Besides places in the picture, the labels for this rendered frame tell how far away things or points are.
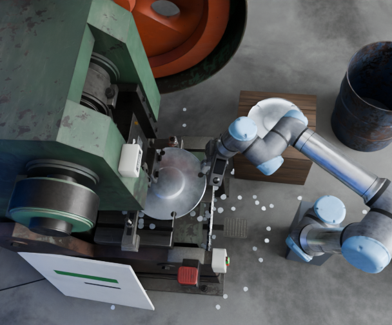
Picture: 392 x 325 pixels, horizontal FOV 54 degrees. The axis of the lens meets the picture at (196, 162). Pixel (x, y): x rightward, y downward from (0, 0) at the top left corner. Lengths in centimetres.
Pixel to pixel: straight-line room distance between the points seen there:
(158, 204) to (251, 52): 158
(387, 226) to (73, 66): 88
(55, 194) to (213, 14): 68
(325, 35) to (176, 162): 171
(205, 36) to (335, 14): 187
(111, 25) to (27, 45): 19
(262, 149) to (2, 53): 72
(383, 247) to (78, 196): 78
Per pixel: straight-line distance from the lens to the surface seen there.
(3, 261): 255
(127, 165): 90
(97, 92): 94
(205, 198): 143
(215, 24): 122
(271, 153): 118
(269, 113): 206
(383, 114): 207
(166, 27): 130
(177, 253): 153
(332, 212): 155
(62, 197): 85
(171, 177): 147
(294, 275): 217
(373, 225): 116
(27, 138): 82
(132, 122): 116
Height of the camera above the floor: 213
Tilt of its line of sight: 65 degrees down
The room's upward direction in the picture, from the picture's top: 15 degrees counter-clockwise
